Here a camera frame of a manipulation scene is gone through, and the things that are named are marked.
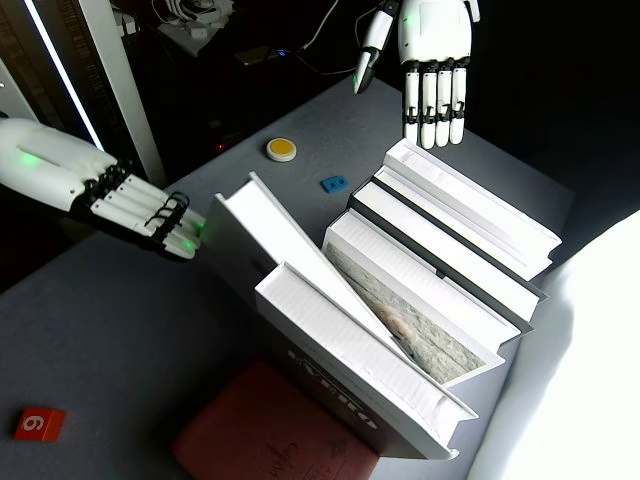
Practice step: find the white 1000 book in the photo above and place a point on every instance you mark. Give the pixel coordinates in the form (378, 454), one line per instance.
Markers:
(425, 200)

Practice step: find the grey tablecloth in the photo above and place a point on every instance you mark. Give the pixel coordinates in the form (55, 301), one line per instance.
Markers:
(125, 325)

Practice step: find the dark smartphone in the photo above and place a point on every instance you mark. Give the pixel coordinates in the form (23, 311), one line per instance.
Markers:
(254, 55)

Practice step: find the blue block with two holes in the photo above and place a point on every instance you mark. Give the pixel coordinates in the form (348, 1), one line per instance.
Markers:
(335, 184)

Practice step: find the red block with 9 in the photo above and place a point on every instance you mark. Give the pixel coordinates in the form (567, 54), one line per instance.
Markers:
(39, 424)

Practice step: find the red clothbound book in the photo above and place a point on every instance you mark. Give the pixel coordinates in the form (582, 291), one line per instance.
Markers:
(260, 425)

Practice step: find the white backdrop sheet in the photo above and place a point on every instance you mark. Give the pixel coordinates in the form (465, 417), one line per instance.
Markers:
(575, 375)

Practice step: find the black DUET book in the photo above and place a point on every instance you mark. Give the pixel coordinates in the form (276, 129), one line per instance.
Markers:
(425, 290)

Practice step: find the black The Most Excellent book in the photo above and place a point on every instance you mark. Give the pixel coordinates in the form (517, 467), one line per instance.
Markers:
(435, 240)

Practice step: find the bright light strip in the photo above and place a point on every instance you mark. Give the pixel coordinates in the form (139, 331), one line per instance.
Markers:
(60, 70)

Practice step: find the white upright post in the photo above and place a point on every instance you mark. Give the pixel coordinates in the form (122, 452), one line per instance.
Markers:
(125, 90)

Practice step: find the plain white hardcover book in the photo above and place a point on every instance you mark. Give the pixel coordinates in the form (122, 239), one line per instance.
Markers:
(350, 345)

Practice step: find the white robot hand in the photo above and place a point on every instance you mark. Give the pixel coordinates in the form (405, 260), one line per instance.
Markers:
(45, 165)
(435, 30)

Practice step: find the white disc with yellow centre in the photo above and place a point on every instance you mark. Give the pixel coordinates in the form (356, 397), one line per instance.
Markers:
(281, 149)

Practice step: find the pile of white parts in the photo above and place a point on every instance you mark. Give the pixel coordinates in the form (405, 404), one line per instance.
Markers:
(192, 25)

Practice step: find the white FASHION INDIA book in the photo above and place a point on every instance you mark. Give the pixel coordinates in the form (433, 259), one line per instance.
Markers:
(475, 195)

